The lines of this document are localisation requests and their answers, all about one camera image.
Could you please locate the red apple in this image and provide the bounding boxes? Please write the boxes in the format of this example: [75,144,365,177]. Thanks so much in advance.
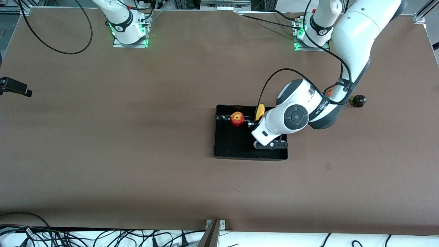
[230,111,245,128]

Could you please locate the black plastic box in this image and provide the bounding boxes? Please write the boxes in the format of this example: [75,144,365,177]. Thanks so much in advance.
[214,105,288,161]

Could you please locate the brown table cover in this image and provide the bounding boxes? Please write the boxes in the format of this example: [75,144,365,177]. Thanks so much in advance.
[0,7,439,235]

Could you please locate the dark purple mangosteen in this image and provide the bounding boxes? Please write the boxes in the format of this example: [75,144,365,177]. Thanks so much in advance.
[349,95,367,108]

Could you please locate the silver power strip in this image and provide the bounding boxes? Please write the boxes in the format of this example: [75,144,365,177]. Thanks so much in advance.
[201,0,251,12]

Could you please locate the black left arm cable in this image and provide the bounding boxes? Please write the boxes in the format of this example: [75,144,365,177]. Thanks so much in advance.
[257,0,354,107]

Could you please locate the aluminium frame profile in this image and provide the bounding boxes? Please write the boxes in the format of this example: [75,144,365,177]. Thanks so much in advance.
[0,4,33,16]

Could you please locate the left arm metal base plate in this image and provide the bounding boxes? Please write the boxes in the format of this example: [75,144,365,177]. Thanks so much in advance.
[293,19,330,52]

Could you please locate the black cable on table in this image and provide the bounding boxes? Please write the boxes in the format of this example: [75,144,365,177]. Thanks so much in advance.
[237,10,304,31]

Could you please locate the silver post bracket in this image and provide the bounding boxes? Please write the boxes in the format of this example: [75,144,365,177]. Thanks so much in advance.
[205,220,226,231]

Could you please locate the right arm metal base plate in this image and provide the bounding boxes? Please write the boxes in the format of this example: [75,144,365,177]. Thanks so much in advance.
[112,19,149,48]

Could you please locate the grey aluminium camera post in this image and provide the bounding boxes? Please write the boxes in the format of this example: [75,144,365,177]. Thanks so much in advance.
[197,220,221,247]

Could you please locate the black looped cable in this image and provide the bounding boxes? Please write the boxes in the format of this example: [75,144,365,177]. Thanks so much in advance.
[0,212,52,228]

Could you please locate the tangled black cables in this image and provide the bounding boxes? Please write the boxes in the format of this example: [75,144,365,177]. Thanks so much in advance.
[0,225,206,247]

